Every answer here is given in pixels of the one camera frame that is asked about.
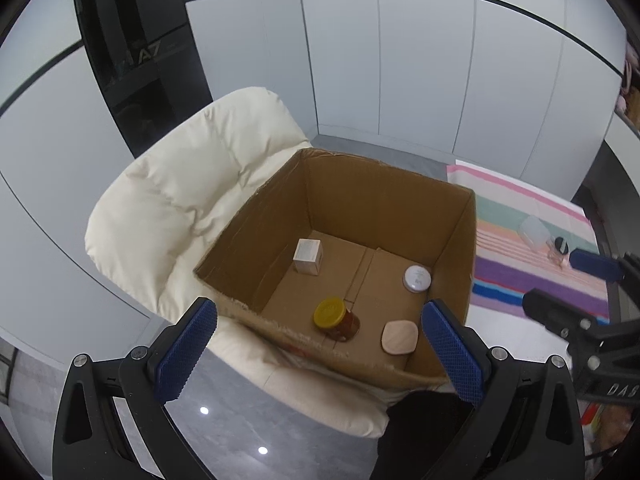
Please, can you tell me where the striped colourful cloth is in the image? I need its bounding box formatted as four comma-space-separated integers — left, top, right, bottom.
446, 164, 613, 323

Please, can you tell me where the jar with yellow lid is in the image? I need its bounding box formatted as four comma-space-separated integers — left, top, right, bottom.
313, 298, 361, 343

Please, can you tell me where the clear bottle with pink cap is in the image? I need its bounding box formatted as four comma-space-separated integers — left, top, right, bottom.
518, 214, 553, 252

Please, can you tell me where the brown cardboard box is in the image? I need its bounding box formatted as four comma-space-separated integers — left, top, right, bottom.
193, 147, 477, 391

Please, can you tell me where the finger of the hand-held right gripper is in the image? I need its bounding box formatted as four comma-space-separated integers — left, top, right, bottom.
569, 247, 640, 283
522, 288, 609, 362

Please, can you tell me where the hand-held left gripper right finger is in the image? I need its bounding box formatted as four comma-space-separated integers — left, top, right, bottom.
421, 298, 590, 480

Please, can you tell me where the beige rounded compact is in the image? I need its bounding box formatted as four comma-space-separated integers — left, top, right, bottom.
381, 321, 419, 356

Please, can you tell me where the cream padded chair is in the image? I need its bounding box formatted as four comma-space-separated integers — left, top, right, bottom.
84, 86, 396, 438

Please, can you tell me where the small beige cube box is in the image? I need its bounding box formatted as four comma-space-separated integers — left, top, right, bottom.
292, 238, 323, 277

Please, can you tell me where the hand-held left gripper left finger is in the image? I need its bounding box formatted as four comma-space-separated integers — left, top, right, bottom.
51, 296, 219, 480

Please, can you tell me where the colourful printed box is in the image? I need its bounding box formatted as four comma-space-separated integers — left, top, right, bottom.
580, 402, 636, 461

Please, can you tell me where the white round container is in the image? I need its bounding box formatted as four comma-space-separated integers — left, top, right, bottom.
403, 265, 432, 294

